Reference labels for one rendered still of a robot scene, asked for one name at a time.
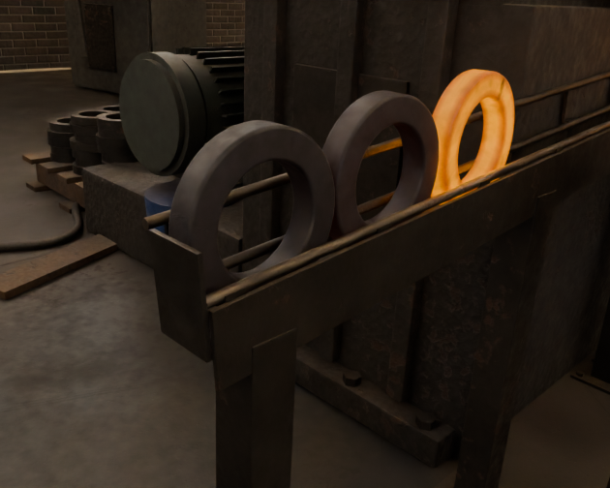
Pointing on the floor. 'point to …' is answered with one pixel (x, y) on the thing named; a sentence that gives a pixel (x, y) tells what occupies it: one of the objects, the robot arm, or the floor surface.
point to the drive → (167, 140)
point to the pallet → (78, 151)
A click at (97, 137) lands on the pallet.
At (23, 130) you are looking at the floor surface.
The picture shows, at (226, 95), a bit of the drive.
